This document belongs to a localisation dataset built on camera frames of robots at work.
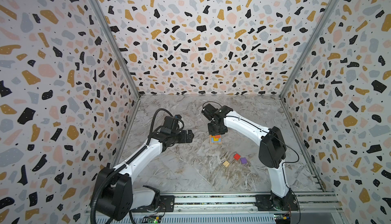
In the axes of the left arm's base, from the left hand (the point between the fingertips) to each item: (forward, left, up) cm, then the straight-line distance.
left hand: (186, 133), depth 84 cm
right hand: (+3, -14, -2) cm, 15 cm away
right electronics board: (-39, -46, -14) cm, 62 cm away
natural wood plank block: (0, -17, -13) cm, 21 cm away
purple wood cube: (-11, -32, -13) cm, 37 cm away
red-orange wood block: (-3, -17, +2) cm, 17 cm away
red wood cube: (-8, -29, -13) cm, 33 cm away
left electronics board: (-38, +15, -13) cm, 43 cm away
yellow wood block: (+1, -16, -8) cm, 18 cm away
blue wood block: (+1, -15, -12) cm, 19 cm away
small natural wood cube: (-13, -22, -12) cm, 28 cm away
